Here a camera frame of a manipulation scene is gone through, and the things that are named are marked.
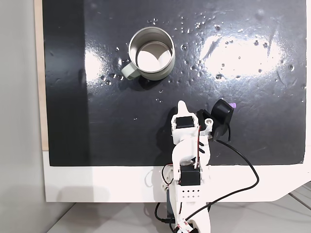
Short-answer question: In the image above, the sage green steel mug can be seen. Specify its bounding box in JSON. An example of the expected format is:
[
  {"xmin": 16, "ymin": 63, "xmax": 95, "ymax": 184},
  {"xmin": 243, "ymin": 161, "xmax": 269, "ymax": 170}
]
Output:
[{"xmin": 121, "ymin": 27, "xmax": 176, "ymax": 82}]

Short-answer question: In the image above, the black table mat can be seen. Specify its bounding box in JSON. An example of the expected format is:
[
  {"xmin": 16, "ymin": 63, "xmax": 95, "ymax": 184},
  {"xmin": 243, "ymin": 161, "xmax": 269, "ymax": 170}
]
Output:
[{"xmin": 41, "ymin": 0, "xmax": 307, "ymax": 167}]

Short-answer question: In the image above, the wooden edge strip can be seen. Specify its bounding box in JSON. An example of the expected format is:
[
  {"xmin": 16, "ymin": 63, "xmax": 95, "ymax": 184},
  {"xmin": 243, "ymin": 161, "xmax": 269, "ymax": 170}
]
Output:
[{"xmin": 33, "ymin": 0, "xmax": 50, "ymax": 151}]

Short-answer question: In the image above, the black oval camera box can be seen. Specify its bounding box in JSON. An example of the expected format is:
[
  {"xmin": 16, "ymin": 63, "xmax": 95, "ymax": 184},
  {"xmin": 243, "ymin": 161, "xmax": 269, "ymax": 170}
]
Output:
[{"xmin": 210, "ymin": 99, "xmax": 235, "ymax": 141}]

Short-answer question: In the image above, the black camera cable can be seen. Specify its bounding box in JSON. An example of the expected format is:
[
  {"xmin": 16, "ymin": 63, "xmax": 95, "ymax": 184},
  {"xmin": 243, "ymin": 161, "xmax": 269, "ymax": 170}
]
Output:
[{"xmin": 187, "ymin": 138, "xmax": 260, "ymax": 219}]

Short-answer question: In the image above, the black base power cable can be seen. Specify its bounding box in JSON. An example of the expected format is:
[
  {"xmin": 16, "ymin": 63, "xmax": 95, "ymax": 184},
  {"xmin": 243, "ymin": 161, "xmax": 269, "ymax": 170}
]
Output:
[{"xmin": 155, "ymin": 200, "xmax": 176, "ymax": 225}]

